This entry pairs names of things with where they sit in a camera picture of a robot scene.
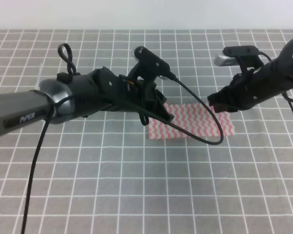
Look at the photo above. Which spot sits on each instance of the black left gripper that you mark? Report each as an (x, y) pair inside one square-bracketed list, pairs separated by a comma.
[(101, 90)]

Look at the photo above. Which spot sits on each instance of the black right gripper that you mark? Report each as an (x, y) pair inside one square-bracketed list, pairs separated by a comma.
[(251, 89)]

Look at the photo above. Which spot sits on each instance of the pink white wavy striped towel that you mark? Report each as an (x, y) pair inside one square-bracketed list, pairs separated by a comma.
[(193, 118)]

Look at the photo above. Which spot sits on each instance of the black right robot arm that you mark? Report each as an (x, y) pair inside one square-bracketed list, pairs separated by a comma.
[(284, 64)]

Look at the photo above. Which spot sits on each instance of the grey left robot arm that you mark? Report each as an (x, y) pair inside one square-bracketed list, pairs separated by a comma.
[(70, 97)]

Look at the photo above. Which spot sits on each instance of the grey grid pattern tablecloth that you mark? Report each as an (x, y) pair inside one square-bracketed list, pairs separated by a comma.
[(102, 175)]

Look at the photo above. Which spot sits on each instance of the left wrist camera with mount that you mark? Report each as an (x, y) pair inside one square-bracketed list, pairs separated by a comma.
[(149, 66)]

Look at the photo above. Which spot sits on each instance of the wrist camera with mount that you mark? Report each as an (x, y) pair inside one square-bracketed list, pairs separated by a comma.
[(246, 56), (149, 66)]

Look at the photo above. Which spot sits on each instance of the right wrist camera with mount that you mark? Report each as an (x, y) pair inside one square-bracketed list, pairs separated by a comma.
[(246, 56)]

